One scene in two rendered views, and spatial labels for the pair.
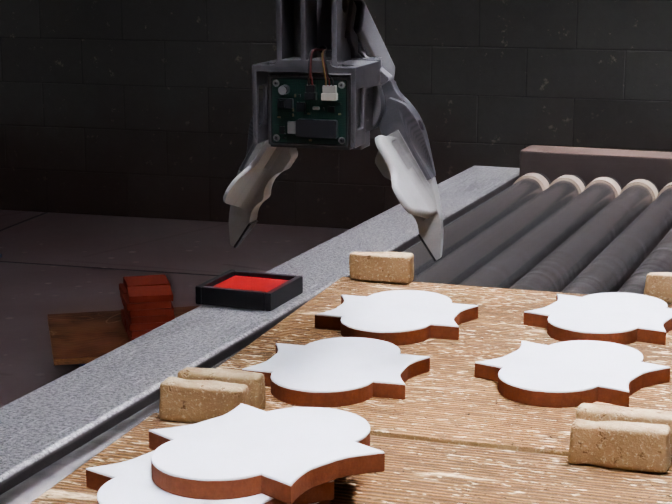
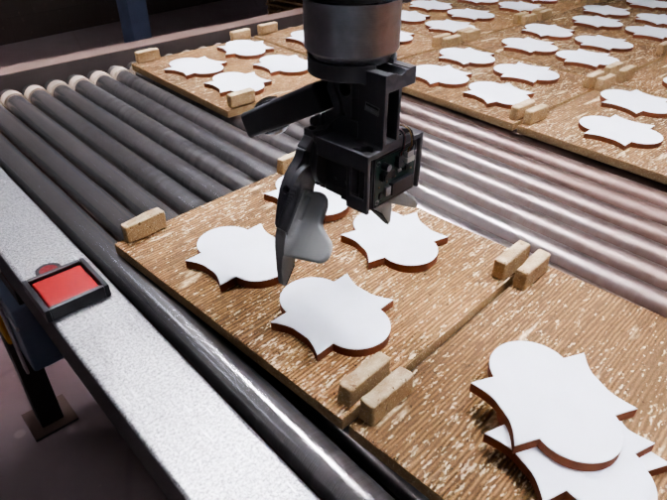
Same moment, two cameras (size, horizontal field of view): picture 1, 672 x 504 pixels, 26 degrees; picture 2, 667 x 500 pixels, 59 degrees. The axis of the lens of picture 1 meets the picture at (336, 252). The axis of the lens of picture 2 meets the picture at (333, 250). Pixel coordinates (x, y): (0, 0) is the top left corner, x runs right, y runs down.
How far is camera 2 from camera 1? 0.91 m
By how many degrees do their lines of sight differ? 61
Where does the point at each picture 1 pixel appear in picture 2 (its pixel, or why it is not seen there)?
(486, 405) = (419, 283)
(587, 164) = not seen: outside the picture
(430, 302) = (239, 235)
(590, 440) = (531, 276)
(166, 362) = (177, 382)
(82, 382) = (183, 444)
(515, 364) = (383, 251)
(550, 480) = (543, 306)
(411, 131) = not seen: hidden behind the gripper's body
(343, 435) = (552, 358)
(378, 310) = (237, 258)
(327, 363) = (333, 314)
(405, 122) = not seen: hidden behind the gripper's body
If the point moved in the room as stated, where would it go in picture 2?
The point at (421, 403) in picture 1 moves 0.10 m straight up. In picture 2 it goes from (402, 304) to (408, 229)
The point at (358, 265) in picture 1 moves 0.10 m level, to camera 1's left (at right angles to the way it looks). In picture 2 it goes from (133, 232) to (73, 274)
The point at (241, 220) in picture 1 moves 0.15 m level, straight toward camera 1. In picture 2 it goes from (289, 265) to (453, 306)
